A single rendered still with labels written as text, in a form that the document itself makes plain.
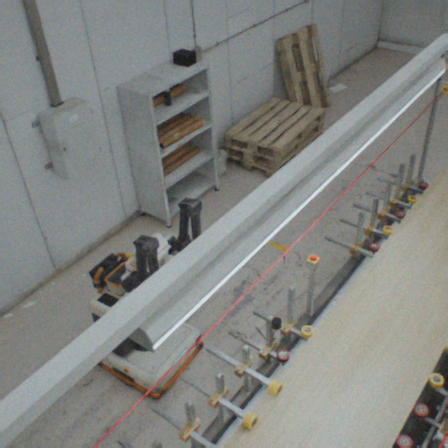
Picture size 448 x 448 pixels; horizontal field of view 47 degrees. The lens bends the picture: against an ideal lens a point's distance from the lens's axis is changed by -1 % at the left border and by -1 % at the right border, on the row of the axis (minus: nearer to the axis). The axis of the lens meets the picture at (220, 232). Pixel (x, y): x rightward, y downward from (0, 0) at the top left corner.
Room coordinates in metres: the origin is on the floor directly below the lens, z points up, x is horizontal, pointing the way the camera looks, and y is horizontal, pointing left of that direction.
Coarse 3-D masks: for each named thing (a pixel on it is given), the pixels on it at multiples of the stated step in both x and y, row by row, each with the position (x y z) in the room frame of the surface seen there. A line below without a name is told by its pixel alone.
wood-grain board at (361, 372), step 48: (432, 192) 3.57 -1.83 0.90; (432, 240) 2.95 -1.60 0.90; (384, 288) 2.49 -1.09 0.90; (432, 288) 2.45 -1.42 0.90; (336, 336) 2.11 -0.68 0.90; (384, 336) 2.08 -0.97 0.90; (432, 336) 2.05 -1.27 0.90; (288, 384) 1.78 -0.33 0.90; (336, 384) 1.76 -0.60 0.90; (384, 384) 1.73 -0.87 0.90; (240, 432) 1.50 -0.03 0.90; (288, 432) 1.48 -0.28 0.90; (336, 432) 1.46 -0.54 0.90; (384, 432) 1.44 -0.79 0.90
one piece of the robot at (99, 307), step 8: (120, 256) 2.95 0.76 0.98; (128, 256) 3.01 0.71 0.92; (104, 264) 2.84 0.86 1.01; (96, 272) 2.78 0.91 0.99; (96, 280) 2.75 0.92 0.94; (104, 288) 2.79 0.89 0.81; (96, 296) 2.72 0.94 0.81; (104, 296) 2.71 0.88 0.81; (112, 296) 2.71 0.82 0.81; (120, 296) 2.70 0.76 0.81; (96, 304) 2.64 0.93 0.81; (104, 304) 2.63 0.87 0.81; (112, 304) 2.63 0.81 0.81; (96, 312) 2.63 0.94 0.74; (104, 312) 2.57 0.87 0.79; (96, 320) 2.65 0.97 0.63; (120, 344) 2.55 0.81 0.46; (128, 344) 2.60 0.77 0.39; (120, 352) 2.55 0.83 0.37; (128, 352) 2.59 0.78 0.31
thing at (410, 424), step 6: (444, 354) 2.10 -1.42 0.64; (444, 360) 2.39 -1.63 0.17; (438, 366) 2.02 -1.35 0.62; (444, 366) 2.34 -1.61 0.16; (432, 372) 1.88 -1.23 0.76; (438, 372) 2.29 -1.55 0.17; (426, 384) 1.81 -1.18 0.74; (426, 390) 1.89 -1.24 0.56; (420, 396) 1.76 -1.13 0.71; (426, 396) 2.10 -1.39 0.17; (420, 402) 1.82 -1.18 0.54; (426, 402) 2.05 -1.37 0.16; (408, 420) 1.63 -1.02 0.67; (414, 420) 1.92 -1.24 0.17; (408, 426) 1.68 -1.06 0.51; (414, 426) 1.88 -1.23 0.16; (402, 432) 1.57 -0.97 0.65; (408, 432) 1.83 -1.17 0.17
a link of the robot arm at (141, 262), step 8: (136, 240) 2.34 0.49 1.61; (144, 240) 2.32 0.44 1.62; (152, 240) 2.31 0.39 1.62; (136, 248) 2.33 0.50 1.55; (152, 248) 2.27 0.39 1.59; (136, 256) 2.35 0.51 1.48; (136, 264) 2.36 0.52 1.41; (144, 264) 2.34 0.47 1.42; (136, 272) 2.37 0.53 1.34; (144, 272) 2.35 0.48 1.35; (136, 280) 2.34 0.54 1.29
